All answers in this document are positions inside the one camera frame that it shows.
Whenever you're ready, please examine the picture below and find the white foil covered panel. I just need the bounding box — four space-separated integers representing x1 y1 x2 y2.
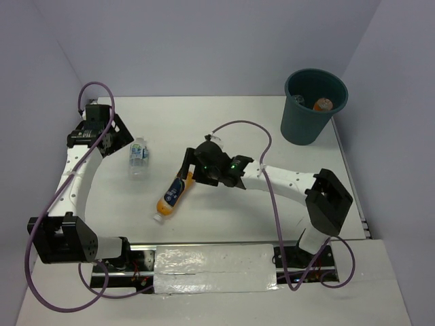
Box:
154 244 278 294

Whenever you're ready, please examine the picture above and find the aluminium table edge rail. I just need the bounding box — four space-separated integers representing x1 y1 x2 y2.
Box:
332 118 372 240

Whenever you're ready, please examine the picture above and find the dark green ribbed bin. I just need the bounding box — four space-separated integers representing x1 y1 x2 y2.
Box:
280 69 349 145

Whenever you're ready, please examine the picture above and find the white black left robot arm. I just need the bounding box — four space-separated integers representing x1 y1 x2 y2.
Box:
27 104 133 271

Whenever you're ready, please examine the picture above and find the orange label tea bottle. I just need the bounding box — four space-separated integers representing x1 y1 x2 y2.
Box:
313 98 334 112

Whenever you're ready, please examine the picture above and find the clear bottle blue label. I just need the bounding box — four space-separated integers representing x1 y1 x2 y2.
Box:
128 137 150 180

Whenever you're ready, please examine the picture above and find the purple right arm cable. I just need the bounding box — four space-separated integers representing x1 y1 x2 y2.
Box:
203 120 356 292

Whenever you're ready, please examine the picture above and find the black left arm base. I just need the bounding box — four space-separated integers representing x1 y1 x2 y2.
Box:
104 245 156 293

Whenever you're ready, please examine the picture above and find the orange bottle blue label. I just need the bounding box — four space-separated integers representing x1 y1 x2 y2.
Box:
153 171 194 224

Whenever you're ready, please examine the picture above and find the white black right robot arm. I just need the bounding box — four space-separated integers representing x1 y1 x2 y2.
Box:
180 141 353 266

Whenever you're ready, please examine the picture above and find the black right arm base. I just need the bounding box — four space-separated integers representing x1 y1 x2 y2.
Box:
272 244 336 272

